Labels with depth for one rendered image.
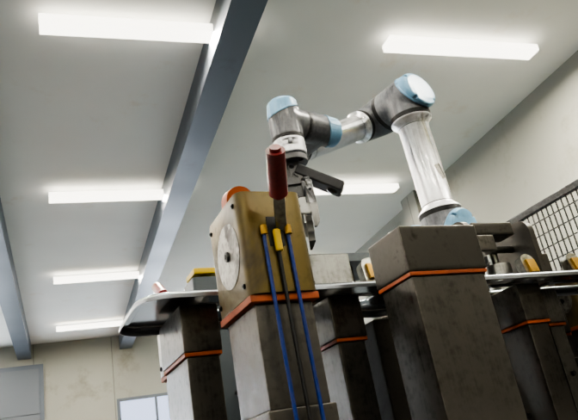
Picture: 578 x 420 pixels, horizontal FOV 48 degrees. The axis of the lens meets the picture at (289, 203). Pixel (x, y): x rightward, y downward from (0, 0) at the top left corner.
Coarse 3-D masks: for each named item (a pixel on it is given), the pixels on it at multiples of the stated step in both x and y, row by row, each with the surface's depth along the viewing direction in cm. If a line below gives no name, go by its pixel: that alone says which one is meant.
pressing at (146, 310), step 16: (544, 272) 102; (560, 272) 103; (576, 272) 105; (320, 288) 85; (336, 288) 91; (352, 288) 92; (368, 288) 94; (560, 288) 121; (576, 288) 122; (144, 304) 82; (160, 304) 83; (176, 304) 84; (192, 304) 85; (368, 304) 104; (384, 304) 106; (128, 320) 86; (144, 320) 89; (160, 320) 90; (128, 336) 91; (144, 336) 93
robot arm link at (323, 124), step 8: (312, 120) 152; (320, 120) 153; (328, 120) 155; (336, 120) 157; (312, 128) 151; (320, 128) 153; (328, 128) 154; (336, 128) 156; (312, 136) 152; (320, 136) 154; (328, 136) 155; (336, 136) 156; (312, 144) 156; (320, 144) 156; (328, 144) 157; (336, 144) 158; (312, 152) 161
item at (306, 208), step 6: (300, 198) 139; (306, 198) 139; (300, 204) 137; (306, 204) 137; (312, 204) 135; (300, 210) 135; (306, 210) 135; (312, 210) 135; (312, 216) 134; (318, 216) 134; (318, 222) 134
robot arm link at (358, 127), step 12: (360, 108) 189; (348, 120) 181; (360, 120) 184; (372, 120) 185; (348, 132) 178; (360, 132) 182; (372, 132) 185; (384, 132) 188; (348, 144) 181; (312, 156) 169
